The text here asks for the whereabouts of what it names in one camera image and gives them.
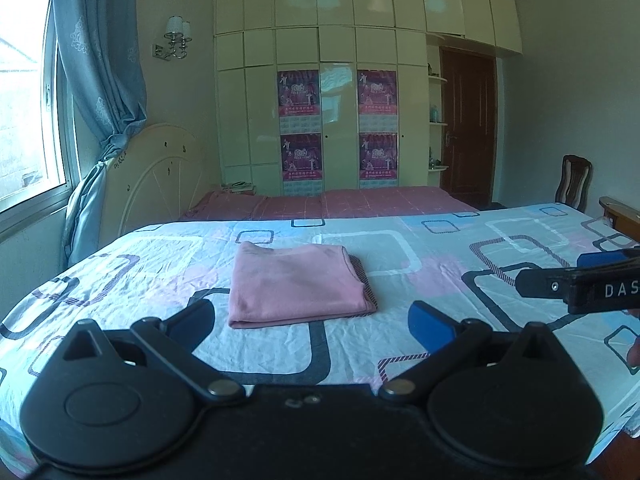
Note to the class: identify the window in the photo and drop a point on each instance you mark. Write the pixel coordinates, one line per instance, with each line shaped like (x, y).
(25, 90)

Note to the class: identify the dark wooden chair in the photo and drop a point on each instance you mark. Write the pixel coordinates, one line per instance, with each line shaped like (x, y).
(575, 182)

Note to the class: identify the blue bottle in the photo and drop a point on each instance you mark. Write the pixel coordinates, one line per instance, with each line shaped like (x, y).
(434, 113)

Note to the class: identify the wall lamp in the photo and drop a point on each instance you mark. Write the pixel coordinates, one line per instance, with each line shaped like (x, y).
(175, 37)

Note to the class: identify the cream wardrobe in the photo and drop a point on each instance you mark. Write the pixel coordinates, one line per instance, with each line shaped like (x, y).
(340, 30)

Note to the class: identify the stack of books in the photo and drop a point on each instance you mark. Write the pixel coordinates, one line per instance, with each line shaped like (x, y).
(239, 188)

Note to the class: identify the wooden bed frame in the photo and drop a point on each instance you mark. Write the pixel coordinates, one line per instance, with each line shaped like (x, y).
(622, 215)

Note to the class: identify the blue curtain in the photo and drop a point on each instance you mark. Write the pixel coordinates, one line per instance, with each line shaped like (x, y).
(100, 85)

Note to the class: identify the pink wall poster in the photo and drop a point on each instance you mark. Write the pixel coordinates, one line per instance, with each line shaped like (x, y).
(378, 160)
(376, 100)
(301, 162)
(299, 100)

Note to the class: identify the patterned white bed sheet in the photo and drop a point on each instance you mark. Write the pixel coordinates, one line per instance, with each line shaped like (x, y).
(150, 280)

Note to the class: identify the brown wooden door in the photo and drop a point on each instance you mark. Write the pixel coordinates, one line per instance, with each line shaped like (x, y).
(470, 125)

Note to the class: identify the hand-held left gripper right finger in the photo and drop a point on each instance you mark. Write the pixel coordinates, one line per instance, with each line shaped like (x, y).
(430, 325)

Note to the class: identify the pink sweater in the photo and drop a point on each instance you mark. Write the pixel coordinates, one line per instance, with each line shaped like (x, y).
(295, 285)

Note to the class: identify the cream corner shelves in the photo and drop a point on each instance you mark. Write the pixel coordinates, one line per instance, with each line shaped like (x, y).
(436, 125)

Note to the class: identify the person's right hand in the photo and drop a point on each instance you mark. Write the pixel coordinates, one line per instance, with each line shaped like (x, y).
(635, 355)

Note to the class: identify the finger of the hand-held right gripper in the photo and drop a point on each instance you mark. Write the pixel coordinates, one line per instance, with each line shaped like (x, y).
(605, 257)
(542, 285)

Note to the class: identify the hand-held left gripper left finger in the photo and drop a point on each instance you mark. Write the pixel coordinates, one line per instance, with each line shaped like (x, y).
(192, 317)

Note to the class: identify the cream arched headboard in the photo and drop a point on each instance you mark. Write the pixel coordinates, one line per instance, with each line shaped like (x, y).
(160, 180)

